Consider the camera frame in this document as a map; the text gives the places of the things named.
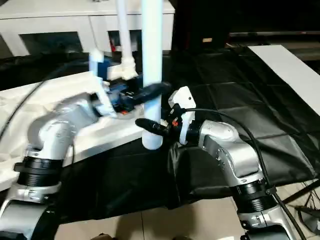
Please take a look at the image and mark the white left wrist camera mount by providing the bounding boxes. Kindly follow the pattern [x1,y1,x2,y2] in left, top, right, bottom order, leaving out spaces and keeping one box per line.
[88,49,118,118]

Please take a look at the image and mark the white flat board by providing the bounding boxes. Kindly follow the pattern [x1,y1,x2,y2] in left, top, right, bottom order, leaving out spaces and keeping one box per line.
[248,44,320,90]

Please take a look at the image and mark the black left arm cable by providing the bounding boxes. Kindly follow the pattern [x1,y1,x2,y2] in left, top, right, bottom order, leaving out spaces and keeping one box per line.
[0,74,51,141]

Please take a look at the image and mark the black tripod stand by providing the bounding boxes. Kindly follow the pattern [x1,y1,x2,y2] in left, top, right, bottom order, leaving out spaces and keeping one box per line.
[282,179,320,233]

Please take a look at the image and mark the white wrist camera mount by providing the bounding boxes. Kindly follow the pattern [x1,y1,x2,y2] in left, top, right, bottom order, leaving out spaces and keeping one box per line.
[167,86,196,145]
[88,49,118,118]

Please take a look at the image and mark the black table mat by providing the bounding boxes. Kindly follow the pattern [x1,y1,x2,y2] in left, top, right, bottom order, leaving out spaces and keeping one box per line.
[0,48,320,221]

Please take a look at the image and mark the white plastic table leg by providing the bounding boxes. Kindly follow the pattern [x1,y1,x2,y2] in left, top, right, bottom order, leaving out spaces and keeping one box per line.
[140,0,164,141]
[115,0,138,76]

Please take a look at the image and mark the white sideboard cabinet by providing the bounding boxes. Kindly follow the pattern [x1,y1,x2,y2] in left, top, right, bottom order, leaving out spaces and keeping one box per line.
[0,0,176,57]

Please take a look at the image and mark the white plastic table top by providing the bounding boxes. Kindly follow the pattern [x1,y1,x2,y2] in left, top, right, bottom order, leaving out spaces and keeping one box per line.
[0,62,165,193]

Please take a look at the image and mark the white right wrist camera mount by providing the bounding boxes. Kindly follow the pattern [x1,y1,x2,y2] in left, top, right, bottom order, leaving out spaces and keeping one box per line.
[167,86,196,145]

